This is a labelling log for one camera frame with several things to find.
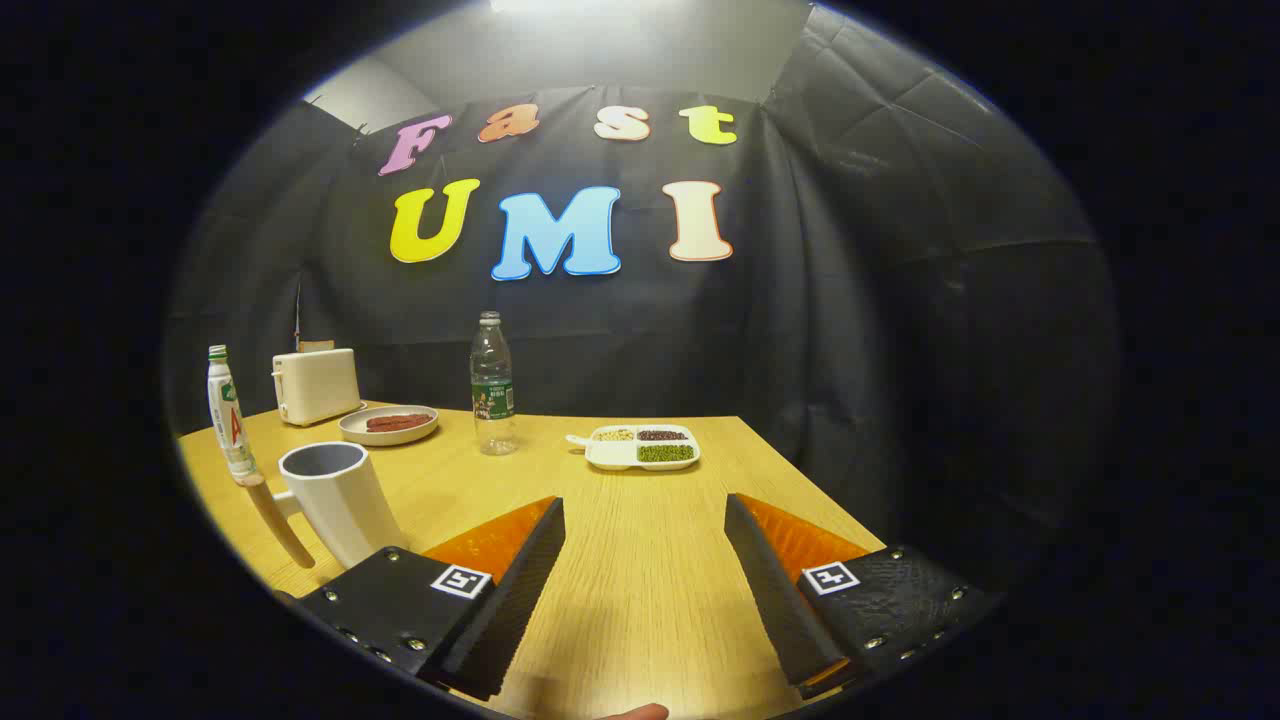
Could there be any black backdrop cloth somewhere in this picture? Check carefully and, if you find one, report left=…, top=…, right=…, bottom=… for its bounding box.
left=165, top=5, right=1121, bottom=561

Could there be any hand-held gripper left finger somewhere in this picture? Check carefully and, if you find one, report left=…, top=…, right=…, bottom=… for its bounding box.
left=275, top=495, right=567, bottom=703

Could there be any white juice bottle green label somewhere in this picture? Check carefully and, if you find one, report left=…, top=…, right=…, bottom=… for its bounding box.
left=206, top=345, right=263, bottom=488

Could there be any clear plastic water bottle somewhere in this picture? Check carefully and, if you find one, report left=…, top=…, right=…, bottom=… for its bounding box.
left=470, top=311, right=519, bottom=457

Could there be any wooden table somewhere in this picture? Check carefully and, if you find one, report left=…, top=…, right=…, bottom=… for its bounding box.
left=178, top=402, right=886, bottom=720

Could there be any white divided tray with beans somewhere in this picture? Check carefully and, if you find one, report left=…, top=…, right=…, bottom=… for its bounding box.
left=565, top=424, right=701, bottom=472

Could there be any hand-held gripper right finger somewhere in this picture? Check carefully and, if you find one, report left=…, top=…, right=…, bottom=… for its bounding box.
left=724, top=492, right=1001, bottom=701

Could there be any white cup with wooden handle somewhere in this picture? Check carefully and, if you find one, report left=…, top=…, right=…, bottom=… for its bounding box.
left=245, top=441, right=409, bottom=571

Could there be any white round plate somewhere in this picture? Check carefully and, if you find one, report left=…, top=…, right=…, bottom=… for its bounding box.
left=338, top=405, right=440, bottom=447

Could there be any cream white toaster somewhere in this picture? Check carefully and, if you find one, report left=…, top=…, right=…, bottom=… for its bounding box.
left=272, top=347, right=363, bottom=428

